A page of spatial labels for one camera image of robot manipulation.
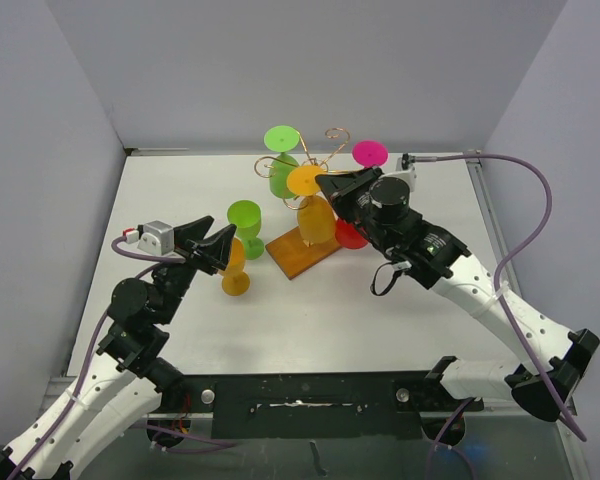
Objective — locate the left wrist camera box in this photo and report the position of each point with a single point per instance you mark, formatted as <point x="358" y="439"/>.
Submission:
<point x="155" y="238"/>

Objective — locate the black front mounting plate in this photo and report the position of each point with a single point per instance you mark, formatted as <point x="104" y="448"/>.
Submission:
<point x="306" y="405"/>

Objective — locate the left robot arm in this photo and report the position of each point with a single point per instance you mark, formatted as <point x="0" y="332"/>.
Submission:
<point x="123" y="376"/>

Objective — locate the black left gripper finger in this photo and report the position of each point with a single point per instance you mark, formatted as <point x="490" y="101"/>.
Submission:
<point x="223" y="241"/>
<point x="194" y="231"/>

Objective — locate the aluminium frame rail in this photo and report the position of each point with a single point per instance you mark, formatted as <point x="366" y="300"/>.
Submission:
<point x="326" y="319"/>

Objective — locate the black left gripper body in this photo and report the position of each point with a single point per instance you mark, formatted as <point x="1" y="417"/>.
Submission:
<point x="191" y="257"/>

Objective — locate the red wine glass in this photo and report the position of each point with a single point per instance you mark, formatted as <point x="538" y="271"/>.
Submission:
<point x="347" y="236"/>

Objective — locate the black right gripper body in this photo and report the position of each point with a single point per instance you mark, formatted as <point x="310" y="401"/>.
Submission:
<point x="360" y="211"/>

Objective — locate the orange wine glass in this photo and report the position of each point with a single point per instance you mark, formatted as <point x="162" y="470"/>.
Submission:
<point x="235" y="281"/>
<point x="314" y="215"/>

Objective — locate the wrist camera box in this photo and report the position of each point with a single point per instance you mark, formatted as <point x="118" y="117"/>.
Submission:
<point x="155" y="238"/>
<point x="406" y="171"/>

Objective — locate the gold wire glass rack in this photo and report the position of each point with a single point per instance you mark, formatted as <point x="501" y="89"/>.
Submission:
<point x="302" y="154"/>

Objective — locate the wooden rack base board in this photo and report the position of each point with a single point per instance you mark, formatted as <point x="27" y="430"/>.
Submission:
<point x="293" y="256"/>

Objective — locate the green wine glass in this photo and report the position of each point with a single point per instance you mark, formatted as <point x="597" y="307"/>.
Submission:
<point x="281" y="140"/>
<point x="246" y="216"/>

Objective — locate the pink wine glass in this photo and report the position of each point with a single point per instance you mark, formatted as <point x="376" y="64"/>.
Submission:
<point x="370" y="153"/>

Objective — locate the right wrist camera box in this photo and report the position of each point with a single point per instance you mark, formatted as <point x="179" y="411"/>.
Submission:
<point x="406" y="171"/>

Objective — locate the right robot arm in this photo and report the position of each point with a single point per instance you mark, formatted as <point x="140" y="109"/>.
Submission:
<point x="550" y="359"/>

